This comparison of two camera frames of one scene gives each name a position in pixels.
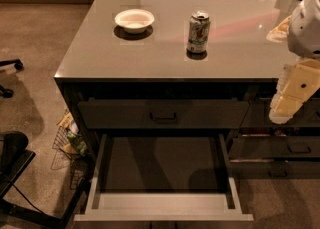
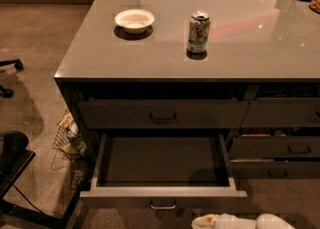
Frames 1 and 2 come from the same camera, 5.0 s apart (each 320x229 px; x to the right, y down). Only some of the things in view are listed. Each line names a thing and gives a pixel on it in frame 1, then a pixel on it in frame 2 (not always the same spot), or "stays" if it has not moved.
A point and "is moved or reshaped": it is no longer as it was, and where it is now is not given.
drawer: [257, 114] stays
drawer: [163, 177] is moved or reshaped
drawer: [166, 113] stays
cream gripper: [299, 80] -> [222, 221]
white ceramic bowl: [134, 21] stays
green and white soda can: [199, 32] stays
